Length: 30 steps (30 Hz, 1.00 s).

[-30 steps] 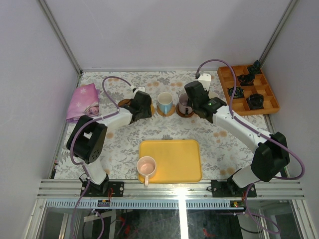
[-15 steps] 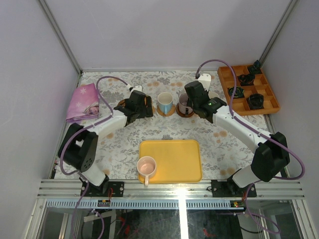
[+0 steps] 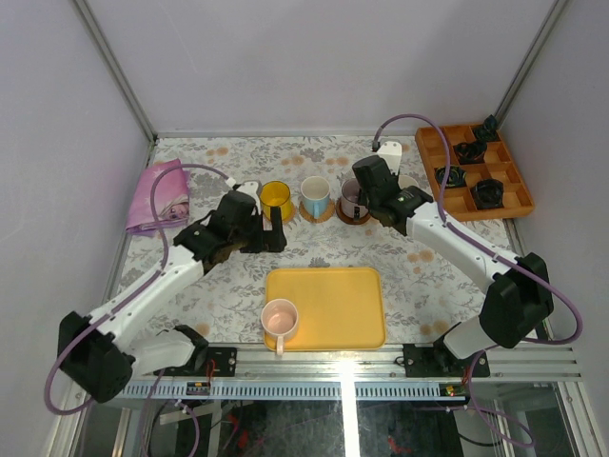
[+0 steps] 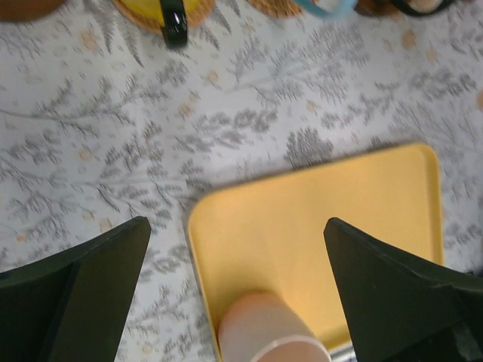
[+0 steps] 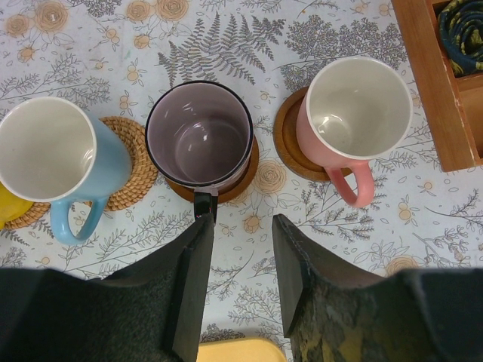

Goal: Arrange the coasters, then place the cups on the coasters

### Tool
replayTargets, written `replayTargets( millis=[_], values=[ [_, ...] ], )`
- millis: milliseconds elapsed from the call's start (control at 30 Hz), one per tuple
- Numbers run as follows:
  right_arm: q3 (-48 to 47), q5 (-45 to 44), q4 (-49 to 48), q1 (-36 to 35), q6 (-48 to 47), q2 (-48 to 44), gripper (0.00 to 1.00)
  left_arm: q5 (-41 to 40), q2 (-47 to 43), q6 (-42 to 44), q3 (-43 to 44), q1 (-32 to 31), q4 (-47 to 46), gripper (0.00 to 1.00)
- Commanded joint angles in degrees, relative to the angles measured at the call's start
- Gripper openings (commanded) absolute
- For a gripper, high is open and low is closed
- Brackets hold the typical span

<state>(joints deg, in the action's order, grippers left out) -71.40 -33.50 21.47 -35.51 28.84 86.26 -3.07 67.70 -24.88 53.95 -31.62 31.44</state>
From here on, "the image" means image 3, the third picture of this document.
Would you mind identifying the purple mug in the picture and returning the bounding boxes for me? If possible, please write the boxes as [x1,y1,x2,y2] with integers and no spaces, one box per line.
[340,178,368,222]

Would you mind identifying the brown wooden coaster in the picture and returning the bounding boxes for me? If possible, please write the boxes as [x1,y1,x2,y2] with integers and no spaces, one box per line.
[335,199,371,226]

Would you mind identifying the yellow glass cup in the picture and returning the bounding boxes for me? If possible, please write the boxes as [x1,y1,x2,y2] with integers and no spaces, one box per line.
[260,181,292,220]

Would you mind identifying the woven rattan coaster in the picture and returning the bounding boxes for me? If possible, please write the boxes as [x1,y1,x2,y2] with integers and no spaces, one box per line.
[279,202,297,224]
[299,200,335,224]

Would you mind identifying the blue handled white mug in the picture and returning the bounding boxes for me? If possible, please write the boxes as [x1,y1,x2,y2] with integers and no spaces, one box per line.
[301,176,330,219]

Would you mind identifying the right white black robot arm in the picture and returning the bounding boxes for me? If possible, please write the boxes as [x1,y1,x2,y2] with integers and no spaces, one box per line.
[352,155,554,376]

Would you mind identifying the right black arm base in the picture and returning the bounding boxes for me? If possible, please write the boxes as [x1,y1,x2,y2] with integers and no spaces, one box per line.
[403,337,490,379]

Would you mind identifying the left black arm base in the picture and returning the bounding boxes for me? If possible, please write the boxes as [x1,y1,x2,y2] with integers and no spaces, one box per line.
[164,325,238,379]

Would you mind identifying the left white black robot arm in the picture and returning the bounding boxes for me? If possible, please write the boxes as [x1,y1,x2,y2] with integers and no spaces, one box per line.
[58,190,286,404]

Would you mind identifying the pink purple folded cloth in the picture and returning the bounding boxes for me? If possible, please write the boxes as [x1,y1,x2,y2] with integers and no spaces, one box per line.
[126,159,189,236]

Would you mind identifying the black green wrapped item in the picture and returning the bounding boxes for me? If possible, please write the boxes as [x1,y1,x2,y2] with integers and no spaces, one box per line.
[435,166,466,189]

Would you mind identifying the yellow plastic tray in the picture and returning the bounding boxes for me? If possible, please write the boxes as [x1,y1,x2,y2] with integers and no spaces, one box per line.
[265,268,386,352]

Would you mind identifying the black wrapped item bottom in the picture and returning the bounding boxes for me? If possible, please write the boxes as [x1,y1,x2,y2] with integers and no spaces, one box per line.
[471,179,504,210]

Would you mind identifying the orange compartment tray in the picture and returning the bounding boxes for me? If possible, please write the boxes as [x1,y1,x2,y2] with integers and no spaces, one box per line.
[415,125,535,222]

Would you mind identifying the black wrapped item top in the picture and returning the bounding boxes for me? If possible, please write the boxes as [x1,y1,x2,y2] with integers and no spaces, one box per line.
[473,115,499,143]

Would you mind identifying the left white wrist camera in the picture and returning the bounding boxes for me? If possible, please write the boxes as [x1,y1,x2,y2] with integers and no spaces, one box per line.
[226,177,262,205]

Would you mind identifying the aluminium front rail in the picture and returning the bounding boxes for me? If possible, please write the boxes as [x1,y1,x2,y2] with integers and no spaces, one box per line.
[70,341,584,382]

